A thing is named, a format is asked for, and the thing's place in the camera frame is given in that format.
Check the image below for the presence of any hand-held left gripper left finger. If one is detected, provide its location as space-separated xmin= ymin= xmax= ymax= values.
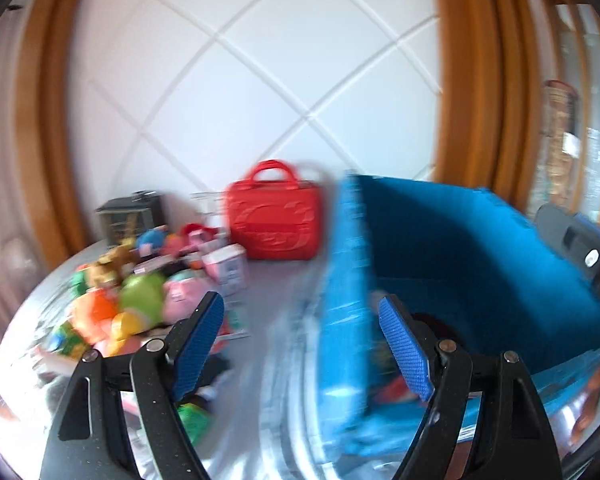
xmin=40 ymin=291 xmax=226 ymax=480

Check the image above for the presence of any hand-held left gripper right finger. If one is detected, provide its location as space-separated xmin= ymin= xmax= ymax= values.
xmin=378 ymin=295 xmax=563 ymax=480

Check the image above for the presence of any blue plastic box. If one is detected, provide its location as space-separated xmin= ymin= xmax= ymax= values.
xmin=317 ymin=173 xmax=600 ymax=456

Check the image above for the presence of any grey cloth-covered desktop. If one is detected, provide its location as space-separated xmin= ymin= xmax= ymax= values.
xmin=0 ymin=237 xmax=600 ymax=480

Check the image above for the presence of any pink pig plush toy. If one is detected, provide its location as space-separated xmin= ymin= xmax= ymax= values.
xmin=162 ymin=269 xmax=212 ymax=324

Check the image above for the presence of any yellow plastic toy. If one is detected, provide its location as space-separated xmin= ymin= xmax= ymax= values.
xmin=106 ymin=311 xmax=157 ymax=357

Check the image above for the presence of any pink white carton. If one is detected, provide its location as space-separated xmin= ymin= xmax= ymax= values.
xmin=202 ymin=243 xmax=249 ymax=292

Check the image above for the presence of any red pink plush toy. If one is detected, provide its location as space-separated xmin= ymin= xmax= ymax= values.
xmin=179 ymin=223 xmax=217 ymax=252

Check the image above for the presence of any orange hooded plush toy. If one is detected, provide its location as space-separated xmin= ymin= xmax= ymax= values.
xmin=72 ymin=289 xmax=122 ymax=347

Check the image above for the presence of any blue plush toy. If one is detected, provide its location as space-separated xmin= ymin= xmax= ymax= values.
xmin=137 ymin=228 xmax=169 ymax=257

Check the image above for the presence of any brown bear plush toy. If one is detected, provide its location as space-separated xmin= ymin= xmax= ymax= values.
xmin=87 ymin=244 xmax=137 ymax=287

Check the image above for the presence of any green yellow label box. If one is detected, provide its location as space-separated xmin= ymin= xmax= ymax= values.
xmin=49 ymin=322 xmax=89 ymax=359

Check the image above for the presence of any black gift box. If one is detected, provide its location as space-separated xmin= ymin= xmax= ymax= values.
xmin=95 ymin=195 xmax=164 ymax=247

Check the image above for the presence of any red toy suitcase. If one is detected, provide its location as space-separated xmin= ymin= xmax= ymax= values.
xmin=225 ymin=159 xmax=329 ymax=262

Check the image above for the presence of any white wall socket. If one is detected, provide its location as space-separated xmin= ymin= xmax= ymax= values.
xmin=190 ymin=192 xmax=229 ymax=217

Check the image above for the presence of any wooden headboard frame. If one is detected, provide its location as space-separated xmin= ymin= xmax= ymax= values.
xmin=429 ymin=0 xmax=547 ymax=213
xmin=12 ymin=0 xmax=98 ymax=266

